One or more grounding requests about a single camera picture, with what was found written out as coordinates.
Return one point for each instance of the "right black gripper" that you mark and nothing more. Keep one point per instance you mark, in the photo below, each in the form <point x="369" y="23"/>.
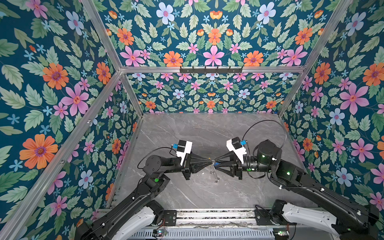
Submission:
<point x="234" y="164"/>

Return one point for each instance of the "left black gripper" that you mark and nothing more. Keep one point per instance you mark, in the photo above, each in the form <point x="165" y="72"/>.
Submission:
<point x="191" y="164"/>

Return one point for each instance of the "silver keyring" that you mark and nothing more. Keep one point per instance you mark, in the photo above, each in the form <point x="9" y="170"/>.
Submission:
<point x="214" y="172"/>

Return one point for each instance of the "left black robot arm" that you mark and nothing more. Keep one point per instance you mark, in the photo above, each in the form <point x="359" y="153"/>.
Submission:
<point x="139" y="209"/>

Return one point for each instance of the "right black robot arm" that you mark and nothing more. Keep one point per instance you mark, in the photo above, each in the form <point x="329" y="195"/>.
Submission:
<point x="339" y="216"/>

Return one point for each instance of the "left small circuit board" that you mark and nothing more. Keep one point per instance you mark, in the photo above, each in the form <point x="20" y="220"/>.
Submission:
<point x="159" y="233"/>

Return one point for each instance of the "small circuit board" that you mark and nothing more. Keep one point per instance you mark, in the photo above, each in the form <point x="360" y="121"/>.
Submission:
<point x="281" y="234"/>
<point x="159" y="233"/>

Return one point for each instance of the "right small circuit board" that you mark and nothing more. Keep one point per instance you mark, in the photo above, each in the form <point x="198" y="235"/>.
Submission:
<point x="281" y="234"/>

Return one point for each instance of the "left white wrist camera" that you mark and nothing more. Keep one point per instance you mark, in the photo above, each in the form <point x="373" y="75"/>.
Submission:
<point x="182" y="148"/>

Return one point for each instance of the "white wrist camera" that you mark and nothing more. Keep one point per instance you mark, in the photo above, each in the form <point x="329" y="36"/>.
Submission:
<point x="237" y="146"/>
<point x="182" y="148"/>

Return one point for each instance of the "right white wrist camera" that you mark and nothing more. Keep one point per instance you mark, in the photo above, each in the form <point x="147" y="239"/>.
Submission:
<point x="237" y="146"/>

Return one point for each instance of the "aluminium front rail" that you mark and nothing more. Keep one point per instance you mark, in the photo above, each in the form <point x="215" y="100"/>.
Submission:
<point x="245" y="217"/>

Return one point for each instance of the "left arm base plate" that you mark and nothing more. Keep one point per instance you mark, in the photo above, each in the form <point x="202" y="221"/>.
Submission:
<point x="167" y="218"/>

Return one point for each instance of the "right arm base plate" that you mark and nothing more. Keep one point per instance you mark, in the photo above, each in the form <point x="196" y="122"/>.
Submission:
<point x="264" y="218"/>

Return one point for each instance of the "black hook rail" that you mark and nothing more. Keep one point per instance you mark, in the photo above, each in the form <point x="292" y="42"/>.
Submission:
<point x="211" y="70"/>

